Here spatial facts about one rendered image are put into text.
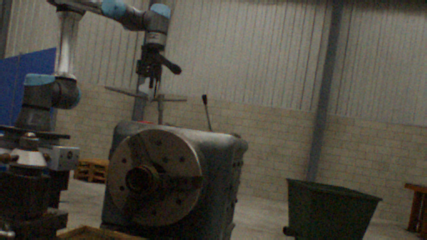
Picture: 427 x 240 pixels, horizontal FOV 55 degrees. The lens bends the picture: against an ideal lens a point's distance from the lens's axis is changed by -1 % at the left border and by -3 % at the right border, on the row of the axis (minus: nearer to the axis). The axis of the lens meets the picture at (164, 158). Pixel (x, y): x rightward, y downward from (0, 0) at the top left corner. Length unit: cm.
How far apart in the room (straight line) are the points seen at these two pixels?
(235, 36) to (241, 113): 212
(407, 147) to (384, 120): 85
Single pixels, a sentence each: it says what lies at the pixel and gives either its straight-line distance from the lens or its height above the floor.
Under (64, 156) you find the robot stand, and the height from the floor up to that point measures 108.
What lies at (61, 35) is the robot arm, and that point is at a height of 158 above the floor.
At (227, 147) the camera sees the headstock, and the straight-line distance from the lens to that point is 144.
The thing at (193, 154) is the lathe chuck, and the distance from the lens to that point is 129.
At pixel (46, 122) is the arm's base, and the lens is 173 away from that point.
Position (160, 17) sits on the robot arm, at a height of 165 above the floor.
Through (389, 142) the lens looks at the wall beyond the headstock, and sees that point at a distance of 1168.
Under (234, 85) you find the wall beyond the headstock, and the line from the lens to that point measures 1152.
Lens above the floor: 122
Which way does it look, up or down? 3 degrees down
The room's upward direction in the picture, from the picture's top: 9 degrees clockwise
